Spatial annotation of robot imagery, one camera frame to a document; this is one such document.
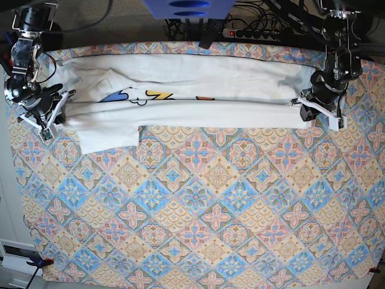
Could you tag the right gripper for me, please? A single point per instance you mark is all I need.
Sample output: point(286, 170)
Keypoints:
point(42, 105)

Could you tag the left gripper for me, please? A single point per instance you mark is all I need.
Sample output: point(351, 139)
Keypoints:
point(322, 94)

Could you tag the white printed T-shirt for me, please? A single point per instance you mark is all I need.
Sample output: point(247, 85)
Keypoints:
point(117, 94)

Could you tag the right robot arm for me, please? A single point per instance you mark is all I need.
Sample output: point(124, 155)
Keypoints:
point(33, 19)

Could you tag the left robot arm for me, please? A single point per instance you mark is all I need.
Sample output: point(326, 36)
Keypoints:
point(343, 60)

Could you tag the black power strip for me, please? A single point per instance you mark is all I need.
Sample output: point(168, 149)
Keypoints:
point(251, 34)

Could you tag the patterned tile tablecloth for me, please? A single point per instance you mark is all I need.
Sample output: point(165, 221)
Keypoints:
point(210, 207)

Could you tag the white cabinet left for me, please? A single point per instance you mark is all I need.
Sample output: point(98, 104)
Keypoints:
point(16, 242)

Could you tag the blue clamp bottom left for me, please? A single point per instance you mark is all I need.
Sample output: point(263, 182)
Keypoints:
point(39, 264)

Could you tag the orange clamp bottom right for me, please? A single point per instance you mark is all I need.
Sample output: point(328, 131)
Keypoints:
point(373, 270)

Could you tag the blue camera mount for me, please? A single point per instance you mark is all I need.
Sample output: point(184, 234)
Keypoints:
point(189, 9)

